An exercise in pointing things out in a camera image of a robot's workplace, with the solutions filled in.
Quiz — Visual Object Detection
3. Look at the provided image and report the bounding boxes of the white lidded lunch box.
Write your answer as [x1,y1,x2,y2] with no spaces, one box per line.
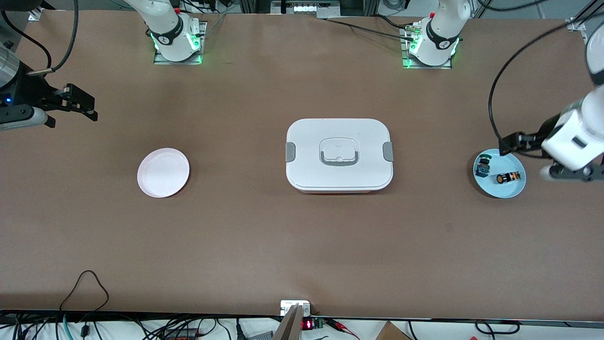
[285,118,394,194]

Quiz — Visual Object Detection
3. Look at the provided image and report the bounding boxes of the green blue switch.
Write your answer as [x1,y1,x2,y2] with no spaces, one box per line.
[475,153,492,178]

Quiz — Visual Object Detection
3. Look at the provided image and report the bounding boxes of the brown cardboard piece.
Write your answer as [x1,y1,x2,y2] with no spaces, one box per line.
[375,321,412,340]

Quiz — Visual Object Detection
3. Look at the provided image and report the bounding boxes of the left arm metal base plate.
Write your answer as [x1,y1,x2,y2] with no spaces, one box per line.
[401,26,453,70]

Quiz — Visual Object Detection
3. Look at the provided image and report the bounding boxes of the light blue round plate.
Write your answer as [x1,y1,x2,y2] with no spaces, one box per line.
[473,149,527,199]

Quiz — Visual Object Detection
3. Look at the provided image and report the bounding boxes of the orange black device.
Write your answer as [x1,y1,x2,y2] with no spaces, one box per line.
[163,327,199,340]

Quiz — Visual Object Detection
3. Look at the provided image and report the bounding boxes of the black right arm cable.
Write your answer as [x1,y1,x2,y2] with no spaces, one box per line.
[0,0,79,77]

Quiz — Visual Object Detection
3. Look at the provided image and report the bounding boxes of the thin black looped cable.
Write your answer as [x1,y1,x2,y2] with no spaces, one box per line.
[59,270,110,312]

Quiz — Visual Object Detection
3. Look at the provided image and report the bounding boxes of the black cable to arm base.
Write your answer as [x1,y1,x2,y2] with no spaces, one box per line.
[321,18,418,42]

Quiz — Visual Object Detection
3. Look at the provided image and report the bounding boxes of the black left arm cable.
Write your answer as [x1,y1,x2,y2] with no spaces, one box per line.
[488,14,590,142]

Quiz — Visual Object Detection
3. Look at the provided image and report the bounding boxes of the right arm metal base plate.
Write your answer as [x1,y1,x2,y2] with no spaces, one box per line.
[153,21,207,65]

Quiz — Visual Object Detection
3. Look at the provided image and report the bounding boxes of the pink round plate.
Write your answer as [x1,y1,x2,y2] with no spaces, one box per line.
[137,148,191,198]

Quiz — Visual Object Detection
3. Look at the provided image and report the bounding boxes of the red black probe leads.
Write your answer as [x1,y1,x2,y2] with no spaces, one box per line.
[326,319,360,340]

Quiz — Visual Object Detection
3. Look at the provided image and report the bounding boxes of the aluminium corner profile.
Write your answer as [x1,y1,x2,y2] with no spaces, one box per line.
[27,0,57,22]
[565,12,588,32]

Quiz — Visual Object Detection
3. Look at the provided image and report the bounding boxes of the metal rack with lights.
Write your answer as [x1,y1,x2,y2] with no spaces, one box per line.
[271,0,341,19]

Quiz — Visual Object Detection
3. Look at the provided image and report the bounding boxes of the grey aluminium bar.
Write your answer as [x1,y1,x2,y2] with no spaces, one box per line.
[273,305,303,340]

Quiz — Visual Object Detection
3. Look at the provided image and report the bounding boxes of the white socket box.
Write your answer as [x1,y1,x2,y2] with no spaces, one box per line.
[280,300,311,316]

